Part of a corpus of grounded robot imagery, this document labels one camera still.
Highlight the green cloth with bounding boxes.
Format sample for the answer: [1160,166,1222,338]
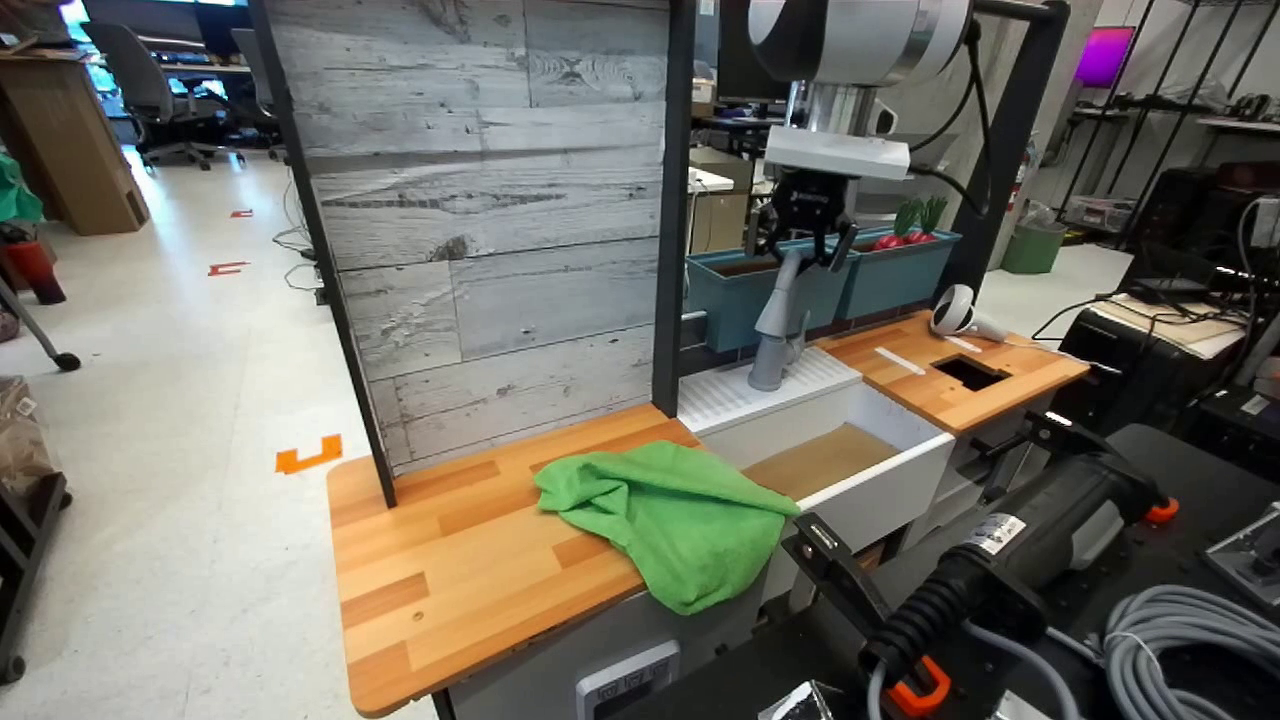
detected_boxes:
[533,439,804,621]

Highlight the white tape roll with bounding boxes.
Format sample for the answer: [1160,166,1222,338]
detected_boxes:
[922,279,981,340]

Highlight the teal plastic bin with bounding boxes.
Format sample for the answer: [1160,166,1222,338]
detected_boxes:
[682,246,856,359]
[835,228,962,325]

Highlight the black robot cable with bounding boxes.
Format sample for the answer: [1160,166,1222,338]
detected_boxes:
[909,12,1000,208]

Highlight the grey wood pattern panel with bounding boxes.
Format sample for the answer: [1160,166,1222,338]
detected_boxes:
[254,0,671,474]

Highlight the green waste bin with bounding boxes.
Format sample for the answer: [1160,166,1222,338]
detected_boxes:
[1000,218,1068,279]

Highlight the black monitor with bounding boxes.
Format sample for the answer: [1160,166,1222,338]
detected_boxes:
[717,0,790,106]

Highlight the small wooden countertop with hole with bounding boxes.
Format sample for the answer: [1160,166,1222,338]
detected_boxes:
[813,307,1090,439]

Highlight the large wooden countertop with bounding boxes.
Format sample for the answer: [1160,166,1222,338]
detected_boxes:
[324,405,705,720]

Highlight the white sink basin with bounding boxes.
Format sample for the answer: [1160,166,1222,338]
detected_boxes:
[671,349,960,556]

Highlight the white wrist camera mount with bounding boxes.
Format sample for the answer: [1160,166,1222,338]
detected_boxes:
[759,122,918,183]

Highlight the purple lit screen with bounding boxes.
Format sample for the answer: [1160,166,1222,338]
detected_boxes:
[1072,25,1134,93]

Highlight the wooden desk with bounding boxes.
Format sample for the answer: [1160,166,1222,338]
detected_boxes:
[0,47,152,242]

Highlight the black metal frame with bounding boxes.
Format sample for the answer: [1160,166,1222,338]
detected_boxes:
[244,0,1072,513]

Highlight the red object on floor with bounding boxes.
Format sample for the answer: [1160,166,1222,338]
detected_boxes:
[0,238,69,307]

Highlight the black equipment case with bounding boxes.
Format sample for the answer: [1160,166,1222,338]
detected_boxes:
[1052,294,1250,437]

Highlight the black clamp with orange tips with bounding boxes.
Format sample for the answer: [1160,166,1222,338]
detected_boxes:
[785,444,1185,720]

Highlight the grey office chair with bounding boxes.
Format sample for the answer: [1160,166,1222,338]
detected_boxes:
[87,17,222,174]

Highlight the grey coiled cable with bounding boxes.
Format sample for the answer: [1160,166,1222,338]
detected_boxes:
[1095,580,1280,720]

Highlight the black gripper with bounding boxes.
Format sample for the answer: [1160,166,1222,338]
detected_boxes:
[767,169,858,273]

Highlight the grey cabinet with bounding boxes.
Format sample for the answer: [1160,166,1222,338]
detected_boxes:
[432,553,804,720]

